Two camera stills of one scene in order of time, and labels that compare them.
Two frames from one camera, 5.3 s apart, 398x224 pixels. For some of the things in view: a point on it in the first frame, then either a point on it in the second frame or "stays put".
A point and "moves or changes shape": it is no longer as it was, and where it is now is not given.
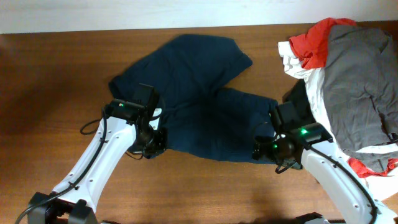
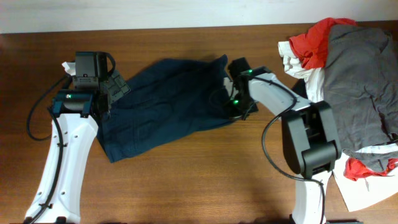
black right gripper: x=264 y=152 to x=236 y=114
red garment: x=311 y=48 stays put
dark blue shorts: x=200 y=118 moves or changes shape
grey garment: x=360 y=86 stays put
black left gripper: x=161 y=143 to x=116 y=86
